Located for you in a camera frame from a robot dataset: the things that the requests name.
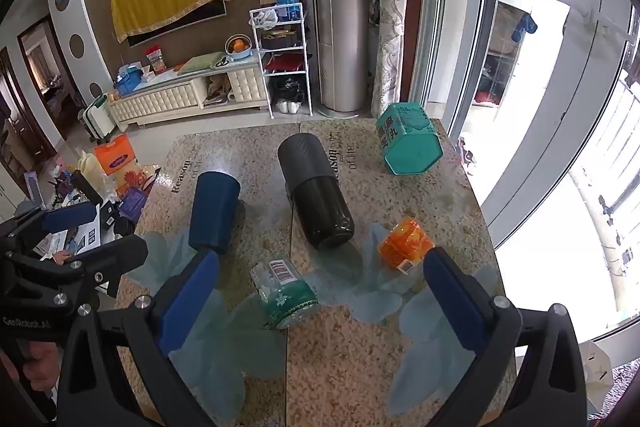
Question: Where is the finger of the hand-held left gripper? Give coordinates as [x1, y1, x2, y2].
[14, 234, 150, 304]
[0, 201, 99, 254]

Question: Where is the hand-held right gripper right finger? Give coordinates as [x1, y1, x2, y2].
[423, 247, 587, 427]

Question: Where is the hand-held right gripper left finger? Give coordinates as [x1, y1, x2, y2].
[56, 249, 221, 427]

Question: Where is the dark blue cup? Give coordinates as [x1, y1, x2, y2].
[188, 171, 242, 255]

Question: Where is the black cylindrical bottle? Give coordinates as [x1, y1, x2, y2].
[277, 133, 356, 251]

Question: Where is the person's left hand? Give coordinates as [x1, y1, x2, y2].
[27, 342, 62, 393]

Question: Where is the dark blue box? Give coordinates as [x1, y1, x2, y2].
[117, 186, 149, 223]

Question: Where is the orange plastic jar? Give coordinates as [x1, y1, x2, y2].
[377, 218, 435, 275]

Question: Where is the orange box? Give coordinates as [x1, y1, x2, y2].
[94, 134, 136, 173]

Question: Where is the green clear plastic jar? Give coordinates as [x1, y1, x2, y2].
[249, 258, 319, 331]

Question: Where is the white suitcase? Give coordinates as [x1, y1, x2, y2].
[82, 94, 116, 143]

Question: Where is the blue basket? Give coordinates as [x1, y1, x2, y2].
[114, 64, 144, 97]

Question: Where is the white tufted television cabinet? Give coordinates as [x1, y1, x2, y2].
[107, 53, 269, 130]

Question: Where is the white paper bag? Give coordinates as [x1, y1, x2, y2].
[579, 339, 614, 419]

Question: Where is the teal hexagonal container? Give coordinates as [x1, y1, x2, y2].
[375, 102, 444, 176]

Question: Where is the red snack bag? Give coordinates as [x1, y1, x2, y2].
[144, 46, 168, 76]

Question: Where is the green cushion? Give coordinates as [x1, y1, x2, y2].
[177, 51, 229, 76]

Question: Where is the black television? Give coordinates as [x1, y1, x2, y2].
[127, 0, 227, 48]

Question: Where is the black bag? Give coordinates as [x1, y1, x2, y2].
[269, 76, 304, 103]

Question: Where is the blue bowl of oranges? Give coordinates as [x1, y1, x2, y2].
[224, 34, 254, 60]

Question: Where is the white shelf rack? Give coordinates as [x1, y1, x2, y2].
[248, 4, 314, 119]

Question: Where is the white plastic bag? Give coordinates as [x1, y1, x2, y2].
[249, 9, 278, 30]

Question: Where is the blue hanging garment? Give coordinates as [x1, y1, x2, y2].
[510, 12, 539, 43]

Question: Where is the patterned beige curtain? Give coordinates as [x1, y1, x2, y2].
[372, 0, 419, 120]

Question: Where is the blue tissue pack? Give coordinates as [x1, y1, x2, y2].
[275, 0, 303, 20]

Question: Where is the silver tower air conditioner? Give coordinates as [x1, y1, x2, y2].
[307, 0, 381, 117]

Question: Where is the brown wooden door frame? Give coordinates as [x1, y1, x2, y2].
[16, 14, 67, 158]

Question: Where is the grey sliding door frame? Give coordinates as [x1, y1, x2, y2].
[407, 0, 632, 239]

